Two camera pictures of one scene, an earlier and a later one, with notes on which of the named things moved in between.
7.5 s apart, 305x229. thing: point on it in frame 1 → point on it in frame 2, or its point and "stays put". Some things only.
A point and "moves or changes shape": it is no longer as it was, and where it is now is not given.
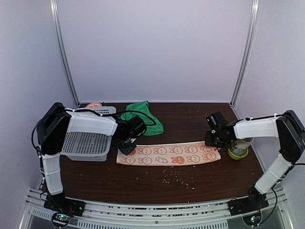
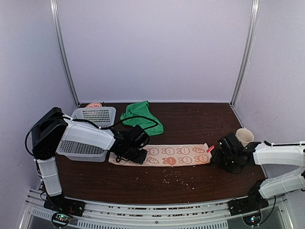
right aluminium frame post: [248, 51] stays put
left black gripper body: [123, 145] → [131, 155]
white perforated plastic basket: [89, 134] stays put
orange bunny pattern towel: [169, 153] moves or changes shape
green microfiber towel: [154, 125] stays put
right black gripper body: [216, 140] → [227, 162]
